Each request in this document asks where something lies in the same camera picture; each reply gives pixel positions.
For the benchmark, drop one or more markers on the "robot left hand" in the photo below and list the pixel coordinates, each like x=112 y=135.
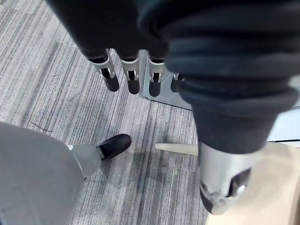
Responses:
x=211 y=58

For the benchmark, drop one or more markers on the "beige wooden furniture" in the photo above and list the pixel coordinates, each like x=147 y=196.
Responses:
x=264 y=187

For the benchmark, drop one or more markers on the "grey metal frame base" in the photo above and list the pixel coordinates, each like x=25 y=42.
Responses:
x=164 y=89

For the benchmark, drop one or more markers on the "silver robot leg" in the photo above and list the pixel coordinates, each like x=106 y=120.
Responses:
x=35 y=178

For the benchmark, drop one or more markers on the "dark robot foot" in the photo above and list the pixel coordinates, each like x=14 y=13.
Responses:
x=114 y=145

